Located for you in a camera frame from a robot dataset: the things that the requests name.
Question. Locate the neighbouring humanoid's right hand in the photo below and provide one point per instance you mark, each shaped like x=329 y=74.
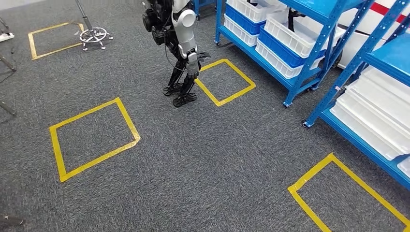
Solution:
x=193 y=65

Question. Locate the black curved trim part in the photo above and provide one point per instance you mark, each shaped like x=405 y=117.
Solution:
x=253 y=2
x=291 y=19

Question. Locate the neighbouring black humanoid robot body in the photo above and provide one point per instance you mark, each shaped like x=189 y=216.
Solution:
x=160 y=28

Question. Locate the blue plastic crate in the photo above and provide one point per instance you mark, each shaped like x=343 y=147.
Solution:
x=282 y=54
x=240 y=22

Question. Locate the blue metal rack with crates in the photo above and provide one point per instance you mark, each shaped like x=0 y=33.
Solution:
x=309 y=64

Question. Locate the chrome stool base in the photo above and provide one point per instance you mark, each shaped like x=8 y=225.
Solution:
x=86 y=19

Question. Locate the white car body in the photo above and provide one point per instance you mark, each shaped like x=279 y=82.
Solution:
x=352 y=44

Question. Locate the yellow floor tape square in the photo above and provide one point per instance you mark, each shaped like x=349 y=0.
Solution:
x=32 y=44
x=368 y=188

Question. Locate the white power strip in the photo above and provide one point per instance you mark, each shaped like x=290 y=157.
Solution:
x=6 y=36

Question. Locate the blue metal rack flat board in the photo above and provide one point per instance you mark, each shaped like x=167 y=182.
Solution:
x=394 y=54

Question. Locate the red barrier belt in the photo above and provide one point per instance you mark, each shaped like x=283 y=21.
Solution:
x=387 y=11

